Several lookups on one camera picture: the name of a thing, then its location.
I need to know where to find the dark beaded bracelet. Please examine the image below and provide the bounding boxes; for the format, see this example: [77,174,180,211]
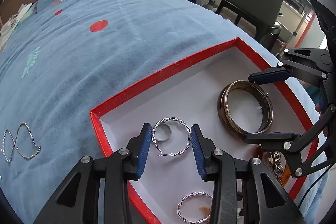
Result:
[236,186,244,217]

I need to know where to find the thin silver bangle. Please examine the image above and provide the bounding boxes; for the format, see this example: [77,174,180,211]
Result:
[217,80,274,136]

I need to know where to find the amber translucent bangle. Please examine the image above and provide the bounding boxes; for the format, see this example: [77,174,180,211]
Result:
[253,145,291,186]

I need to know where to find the dark brown bangle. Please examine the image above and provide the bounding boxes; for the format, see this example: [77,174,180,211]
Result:
[224,90,262,139]

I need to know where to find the silver chain necklace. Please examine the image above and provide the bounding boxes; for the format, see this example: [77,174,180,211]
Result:
[0,122,42,164]

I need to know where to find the twisted silver hoop earring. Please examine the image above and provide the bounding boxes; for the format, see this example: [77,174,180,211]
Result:
[151,117,191,157]

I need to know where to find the silver band ring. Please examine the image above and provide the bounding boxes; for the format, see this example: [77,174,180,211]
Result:
[152,123,173,143]

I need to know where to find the red shallow box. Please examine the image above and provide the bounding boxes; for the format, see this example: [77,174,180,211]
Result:
[90,38,319,223]

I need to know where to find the blue patterned bedspread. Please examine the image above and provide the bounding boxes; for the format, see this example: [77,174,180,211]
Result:
[0,0,324,224]

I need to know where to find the white garment on bed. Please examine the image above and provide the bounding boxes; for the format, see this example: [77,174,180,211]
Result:
[1,3,33,51]

